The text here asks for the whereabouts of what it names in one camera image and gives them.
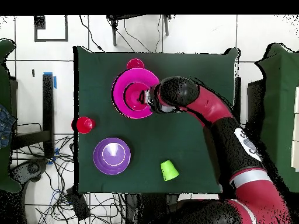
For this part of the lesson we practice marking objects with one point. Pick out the small crimson pink bowl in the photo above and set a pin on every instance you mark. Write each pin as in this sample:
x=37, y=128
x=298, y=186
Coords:
x=135, y=98

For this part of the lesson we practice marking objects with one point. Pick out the large magenta bowl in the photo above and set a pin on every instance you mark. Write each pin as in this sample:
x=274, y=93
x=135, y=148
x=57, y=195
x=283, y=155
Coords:
x=119, y=93

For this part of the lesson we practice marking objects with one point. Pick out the green cup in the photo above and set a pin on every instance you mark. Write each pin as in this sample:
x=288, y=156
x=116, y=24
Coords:
x=169, y=171

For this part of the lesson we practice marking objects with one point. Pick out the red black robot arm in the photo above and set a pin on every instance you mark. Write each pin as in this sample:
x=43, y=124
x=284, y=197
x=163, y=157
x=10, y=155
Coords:
x=210, y=105

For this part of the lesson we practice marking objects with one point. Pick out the dark green tablecloth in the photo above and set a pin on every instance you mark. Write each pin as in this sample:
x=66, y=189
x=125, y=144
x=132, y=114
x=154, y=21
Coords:
x=105, y=130

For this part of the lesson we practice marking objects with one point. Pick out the purple bowl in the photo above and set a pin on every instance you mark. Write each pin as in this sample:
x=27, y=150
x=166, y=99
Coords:
x=109, y=163

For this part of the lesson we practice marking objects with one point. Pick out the crimson pink cup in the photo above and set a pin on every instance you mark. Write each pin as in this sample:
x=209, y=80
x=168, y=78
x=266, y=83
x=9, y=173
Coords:
x=135, y=63

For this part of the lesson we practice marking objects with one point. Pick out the red cup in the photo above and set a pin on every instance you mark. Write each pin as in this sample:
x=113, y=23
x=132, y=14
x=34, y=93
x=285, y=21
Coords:
x=84, y=125

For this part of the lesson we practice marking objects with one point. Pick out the dark metal legged stand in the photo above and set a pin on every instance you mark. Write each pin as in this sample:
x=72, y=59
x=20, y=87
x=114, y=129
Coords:
x=114, y=35

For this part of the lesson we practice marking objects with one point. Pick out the blue tape strip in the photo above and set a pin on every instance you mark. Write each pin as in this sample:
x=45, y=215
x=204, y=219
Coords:
x=55, y=82

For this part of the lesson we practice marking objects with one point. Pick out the black metal bar stand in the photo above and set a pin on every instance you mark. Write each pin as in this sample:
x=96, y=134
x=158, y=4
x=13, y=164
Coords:
x=48, y=105

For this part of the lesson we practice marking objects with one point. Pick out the black power strip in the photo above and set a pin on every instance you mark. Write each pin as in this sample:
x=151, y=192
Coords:
x=78, y=205

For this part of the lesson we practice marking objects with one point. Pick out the black office chair base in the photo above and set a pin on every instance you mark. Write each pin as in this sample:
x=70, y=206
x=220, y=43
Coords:
x=32, y=168

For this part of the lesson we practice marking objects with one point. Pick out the small dark floor object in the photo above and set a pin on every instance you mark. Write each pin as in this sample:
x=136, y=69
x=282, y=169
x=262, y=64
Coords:
x=33, y=72

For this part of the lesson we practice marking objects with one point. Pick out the green cloth covered table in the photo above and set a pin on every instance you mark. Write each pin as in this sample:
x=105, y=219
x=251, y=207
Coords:
x=3, y=93
x=280, y=93

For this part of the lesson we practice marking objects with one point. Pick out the blue denim fabric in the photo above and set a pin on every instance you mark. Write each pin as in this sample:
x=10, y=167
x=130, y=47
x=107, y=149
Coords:
x=5, y=126

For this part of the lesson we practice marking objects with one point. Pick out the white box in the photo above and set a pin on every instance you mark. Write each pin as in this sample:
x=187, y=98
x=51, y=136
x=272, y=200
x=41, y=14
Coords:
x=295, y=128

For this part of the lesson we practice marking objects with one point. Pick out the grey square floor frame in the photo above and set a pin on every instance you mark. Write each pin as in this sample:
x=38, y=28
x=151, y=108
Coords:
x=39, y=23

